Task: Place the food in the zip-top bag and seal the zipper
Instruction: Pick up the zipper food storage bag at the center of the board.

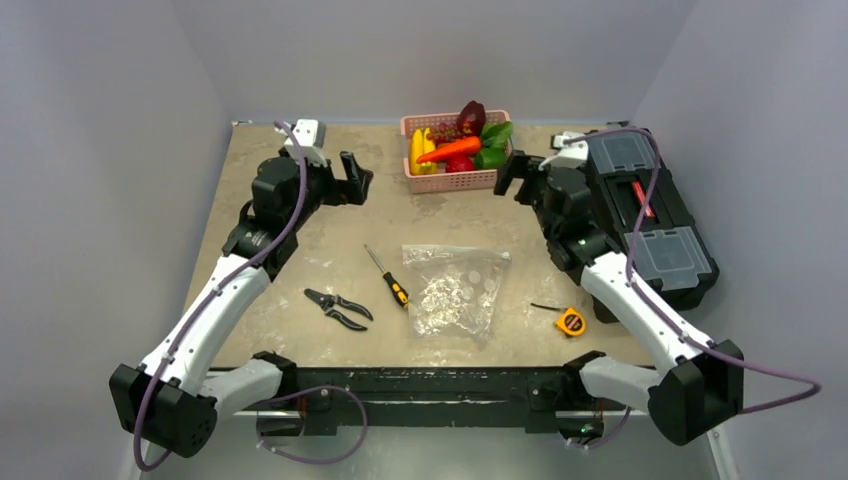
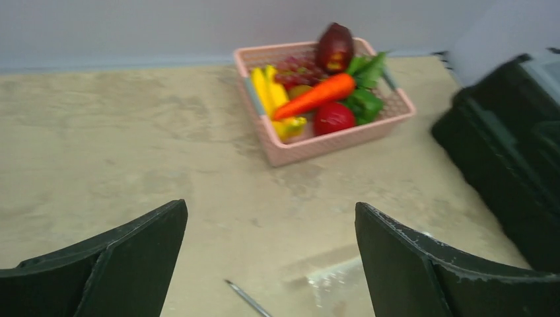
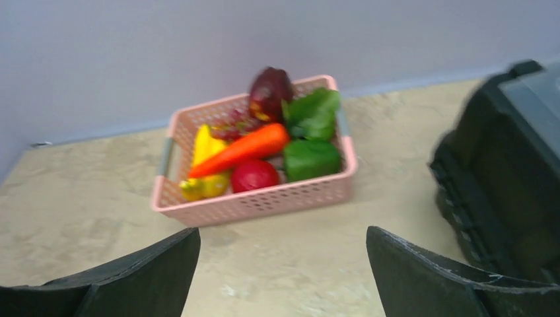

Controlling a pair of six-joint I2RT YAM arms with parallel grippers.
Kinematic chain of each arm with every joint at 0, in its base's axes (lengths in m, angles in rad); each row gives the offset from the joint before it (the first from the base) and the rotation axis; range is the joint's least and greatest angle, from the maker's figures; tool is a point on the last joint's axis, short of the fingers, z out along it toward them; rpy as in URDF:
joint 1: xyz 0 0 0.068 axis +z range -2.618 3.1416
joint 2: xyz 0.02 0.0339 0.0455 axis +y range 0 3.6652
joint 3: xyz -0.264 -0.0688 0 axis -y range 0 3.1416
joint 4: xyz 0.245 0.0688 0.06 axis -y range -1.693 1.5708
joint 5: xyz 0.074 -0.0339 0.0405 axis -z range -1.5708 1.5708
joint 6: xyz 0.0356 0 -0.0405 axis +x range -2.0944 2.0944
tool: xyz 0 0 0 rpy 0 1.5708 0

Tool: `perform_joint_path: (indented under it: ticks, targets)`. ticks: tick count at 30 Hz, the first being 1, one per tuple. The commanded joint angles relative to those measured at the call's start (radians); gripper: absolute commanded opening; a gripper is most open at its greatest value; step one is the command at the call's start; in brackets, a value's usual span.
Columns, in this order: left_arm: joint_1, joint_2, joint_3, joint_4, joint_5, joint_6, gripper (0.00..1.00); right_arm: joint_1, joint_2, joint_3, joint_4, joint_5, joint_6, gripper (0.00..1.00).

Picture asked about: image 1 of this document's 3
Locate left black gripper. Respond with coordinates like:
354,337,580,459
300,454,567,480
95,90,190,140
286,150,369,231

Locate orange toy carrot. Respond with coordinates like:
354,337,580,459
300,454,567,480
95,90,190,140
416,121,514,164

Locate pink plastic basket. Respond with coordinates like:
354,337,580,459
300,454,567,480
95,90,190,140
400,112,497,194

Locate yellow toy banana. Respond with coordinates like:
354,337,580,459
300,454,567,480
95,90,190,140
408,129,424,176
419,128,439,175

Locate clear zip top bag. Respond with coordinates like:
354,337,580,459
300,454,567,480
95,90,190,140
402,244,512,343

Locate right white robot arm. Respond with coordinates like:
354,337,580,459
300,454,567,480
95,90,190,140
494,151,744,446

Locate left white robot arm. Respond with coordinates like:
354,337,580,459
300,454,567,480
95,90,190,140
109,151,374,472

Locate green toy bell pepper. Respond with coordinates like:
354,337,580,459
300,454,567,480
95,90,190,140
474,148,509,170

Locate red toy pomegranate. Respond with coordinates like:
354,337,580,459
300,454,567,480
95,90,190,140
445,156,476,174

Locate dark red toy apple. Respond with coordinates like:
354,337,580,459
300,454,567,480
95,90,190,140
456,101,486,137

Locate purple toy grapes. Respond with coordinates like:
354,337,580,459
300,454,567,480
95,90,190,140
424,122,464,145

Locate black yellow screwdriver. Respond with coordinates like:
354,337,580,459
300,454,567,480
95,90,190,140
363,244,409,309

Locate black pliers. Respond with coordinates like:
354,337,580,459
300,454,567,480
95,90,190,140
303,288,374,332

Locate black tool box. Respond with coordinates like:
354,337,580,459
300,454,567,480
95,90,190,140
582,130,720,311

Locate yellow tape measure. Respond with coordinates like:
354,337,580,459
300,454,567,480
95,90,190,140
530,302,587,338

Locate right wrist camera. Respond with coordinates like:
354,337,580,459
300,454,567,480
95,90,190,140
539,131,589,170

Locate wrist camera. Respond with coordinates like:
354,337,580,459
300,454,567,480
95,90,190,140
283,119,328,167
539,131,589,170

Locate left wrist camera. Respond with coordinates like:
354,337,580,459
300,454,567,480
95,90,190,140
283,119,328,167

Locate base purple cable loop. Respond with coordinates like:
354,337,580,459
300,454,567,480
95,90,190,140
255,385,369,466

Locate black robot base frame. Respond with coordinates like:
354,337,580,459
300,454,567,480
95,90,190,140
243,365,625,439

